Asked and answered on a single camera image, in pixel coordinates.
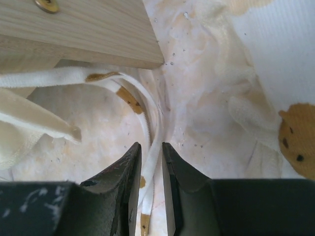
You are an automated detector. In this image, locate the wooden pet bed frame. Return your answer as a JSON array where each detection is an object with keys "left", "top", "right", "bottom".
[{"left": 0, "top": 0, "right": 164, "bottom": 69}]

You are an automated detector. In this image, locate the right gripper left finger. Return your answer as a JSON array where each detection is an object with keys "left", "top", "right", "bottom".
[{"left": 0, "top": 143, "right": 142, "bottom": 236}]

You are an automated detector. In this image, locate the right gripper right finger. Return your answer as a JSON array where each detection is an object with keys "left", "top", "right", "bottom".
[{"left": 162, "top": 143, "right": 315, "bottom": 236}]

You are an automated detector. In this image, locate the bear print white cushion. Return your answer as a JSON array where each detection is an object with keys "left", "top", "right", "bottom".
[{"left": 0, "top": 0, "right": 315, "bottom": 236}]

